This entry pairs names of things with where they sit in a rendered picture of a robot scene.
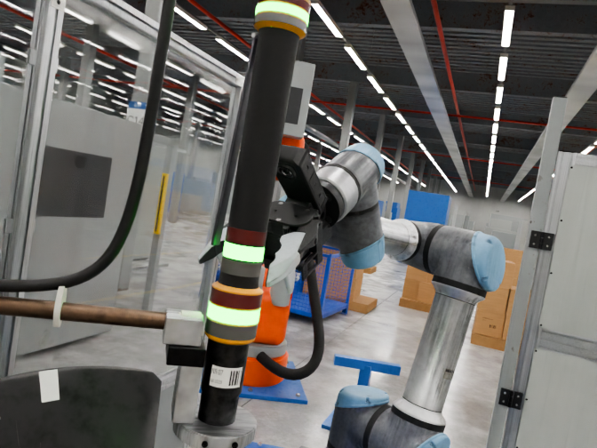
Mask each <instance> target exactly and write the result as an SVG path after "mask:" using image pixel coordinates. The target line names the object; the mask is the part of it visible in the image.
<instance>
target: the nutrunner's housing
mask: <svg viewBox="0 0 597 448"><path fill-rule="evenodd" d="M249 345H250V344H247V345H229V344H224V343H220V342H217V341H214V340H211V339H208V344H207V349H206V357H205V362H204V367H203V376H202V382H201V390H202V394H201V399H200V404H199V411H198V419H199V420H200V421H201V422H203V423H205V424H208V425H212V426H218V427H223V426H228V425H231V424H233V423H234V422H235V416H236V411H237V405H238V400H239V395H241V393H242V389H243V379H244V374H245V368H246V363H247V357H248V351H249Z"/></svg>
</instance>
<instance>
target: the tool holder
mask: <svg viewBox="0 0 597 448"><path fill-rule="evenodd" d="M180 311H181V310H180V309H171V308H167V309H166V310H165V312H168V313H167V314H166V317H165V324H164V329H163V344H166V347H165V353H166V364H167V365H176V366H178V368H177V374H176V380H175V385H174V390H173V397H172V402H171V421H172V423H173V432H174V434H175V435H176V436H177V437H178V439H180V440H181V441H182V442H184V443H186V444H188V445H191V446H193V447H195V448H243V447H245V446H247V445H249V444H250V443H251V442H252V441H253V440H254V438H255V434H256V428H257V421H256V419H255V417H254V416H253V415H252V414H251V413H250V412H248V411H247V410H245V409H243V408H242V407H240V406H238V405H237V411H236V416H235V422H234V423H233V424H231V425H228V426H223V427H218V426H212V425H208V424H205V423H203V422H201V421H200V420H199V419H198V411H199V404H200V401H198V396H199V389H200V384H201V378H202V373H203V367H204V362H205V357H206V348H205V345H204V341H203V336H202V334H203V323H204V321H203V318H197V317H188V316H181V315H179V312H180Z"/></svg>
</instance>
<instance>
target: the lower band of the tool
mask: <svg viewBox="0 0 597 448"><path fill-rule="evenodd" d="M212 287H213V288H215V289H217V290H220V291H222V292H229V293H233V294H240V295H260V294H262V293H263V291H262V290H261V289H260V288H258V289H240V288H234V287H230V286H226V285H223V284H220V283H219V282H218V281H217V282H215V283H213V284H212ZM210 303H211V304H213V305H215V306H218V307H221V308H227V307H223V306H220V305H218V304H215V303H213V302H211V301H210ZM227 309H232V310H239V311H255V310H259V309H260V308H257V309H237V308H227ZM207 317H208V316H207ZM208 318H209V317H208ZM209 319H210V320H211V321H213V322H216V323H219V324H225V323H221V322H219V321H216V320H213V319H211V318H209ZM257 324H258V323H256V324H252V325H236V324H225V325H231V326H239V327H249V326H254V325H257ZM204 333H205V334H206V336H207V337H208V338H209V339H211V340H214V341H217V342H220V343H224V344H229V345H247V344H250V343H252V342H253V341H254V340H255V339H253V340H244V341H238V340H224V339H220V338H217V337H214V336H211V335H210V334H208V333H207V332H206V331H204Z"/></svg>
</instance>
